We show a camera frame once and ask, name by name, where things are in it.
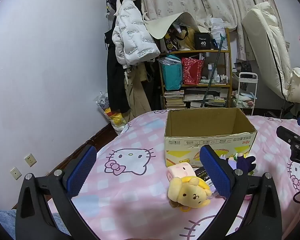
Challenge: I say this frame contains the yellow dog plush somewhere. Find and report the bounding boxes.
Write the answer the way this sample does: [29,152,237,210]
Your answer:
[167,176,213,212]

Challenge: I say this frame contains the pink roll plush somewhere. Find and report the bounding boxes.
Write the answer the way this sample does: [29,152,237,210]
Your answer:
[166,162,194,184]

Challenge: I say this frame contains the pink cat printed bed sheet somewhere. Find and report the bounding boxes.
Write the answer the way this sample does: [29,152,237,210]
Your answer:
[45,109,300,240]

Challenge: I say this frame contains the stack of books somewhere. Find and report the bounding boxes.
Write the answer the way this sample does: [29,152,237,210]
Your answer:
[164,89,185,110]

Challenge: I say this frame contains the teal bag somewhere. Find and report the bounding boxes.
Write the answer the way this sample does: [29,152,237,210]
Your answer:
[158,55,184,91]

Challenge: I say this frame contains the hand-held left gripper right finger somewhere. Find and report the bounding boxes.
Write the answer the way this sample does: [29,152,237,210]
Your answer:
[199,144,283,240]

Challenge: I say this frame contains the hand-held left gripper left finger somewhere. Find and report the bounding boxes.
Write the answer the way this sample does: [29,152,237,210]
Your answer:
[15,144,98,240]

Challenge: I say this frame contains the white wall socket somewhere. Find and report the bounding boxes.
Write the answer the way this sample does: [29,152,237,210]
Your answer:
[10,167,22,180]
[24,153,37,167]

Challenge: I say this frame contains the beige pants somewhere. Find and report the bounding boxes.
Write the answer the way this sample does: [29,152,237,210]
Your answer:
[124,64,153,120]

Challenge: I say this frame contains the white plastic bag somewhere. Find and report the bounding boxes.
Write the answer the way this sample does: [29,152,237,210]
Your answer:
[206,17,227,48]

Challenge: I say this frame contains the pile of magazines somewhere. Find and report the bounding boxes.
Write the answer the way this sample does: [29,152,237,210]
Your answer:
[184,89,228,109]

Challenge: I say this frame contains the white trolley cart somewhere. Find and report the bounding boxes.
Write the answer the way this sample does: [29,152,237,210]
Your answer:
[231,72,258,109]

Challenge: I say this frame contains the black packet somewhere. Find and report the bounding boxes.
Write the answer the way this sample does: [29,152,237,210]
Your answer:
[194,167,215,188]

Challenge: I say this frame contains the black handbag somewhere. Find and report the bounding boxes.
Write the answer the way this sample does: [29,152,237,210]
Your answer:
[234,60,252,77]

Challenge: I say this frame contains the clear plastic bag of toys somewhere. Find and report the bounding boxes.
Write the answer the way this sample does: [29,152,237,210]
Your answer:
[93,91,129,135]

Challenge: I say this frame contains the white puffer jacket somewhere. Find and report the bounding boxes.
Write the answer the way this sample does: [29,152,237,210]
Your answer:
[112,0,161,68]

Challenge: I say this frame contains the blue fleece towel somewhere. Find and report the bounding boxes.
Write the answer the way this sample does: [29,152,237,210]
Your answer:
[0,209,70,240]

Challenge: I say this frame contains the black coat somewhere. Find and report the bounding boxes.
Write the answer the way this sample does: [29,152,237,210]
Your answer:
[104,29,130,114]

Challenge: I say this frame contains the wooden shelf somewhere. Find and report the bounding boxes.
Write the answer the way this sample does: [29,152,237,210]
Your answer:
[159,27,232,109]

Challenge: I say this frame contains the cream mat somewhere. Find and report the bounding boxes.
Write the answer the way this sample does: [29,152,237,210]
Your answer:
[142,12,199,40]

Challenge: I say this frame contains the purple plush doll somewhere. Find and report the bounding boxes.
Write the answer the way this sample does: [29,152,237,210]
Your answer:
[220,152,257,178]

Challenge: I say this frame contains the cardboard box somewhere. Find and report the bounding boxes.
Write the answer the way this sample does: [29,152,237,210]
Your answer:
[164,107,258,168]

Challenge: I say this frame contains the black floral tote bag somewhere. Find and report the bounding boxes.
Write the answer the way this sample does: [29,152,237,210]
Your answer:
[164,26,190,51]

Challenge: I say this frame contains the red patterned bag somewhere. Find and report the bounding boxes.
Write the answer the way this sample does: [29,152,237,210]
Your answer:
[181,57,205,85]

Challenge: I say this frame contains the white mattress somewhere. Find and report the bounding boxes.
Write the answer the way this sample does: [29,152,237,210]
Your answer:
[241,1,300,103]

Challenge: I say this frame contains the green pole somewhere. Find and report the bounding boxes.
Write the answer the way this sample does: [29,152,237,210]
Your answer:
[199,29,228,108]

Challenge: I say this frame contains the black box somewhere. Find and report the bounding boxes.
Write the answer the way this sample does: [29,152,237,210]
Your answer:
[194,32,212,50]

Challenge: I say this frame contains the group of cosmetic bottles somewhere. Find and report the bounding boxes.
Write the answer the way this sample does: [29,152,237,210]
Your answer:
[201,64,230,85]

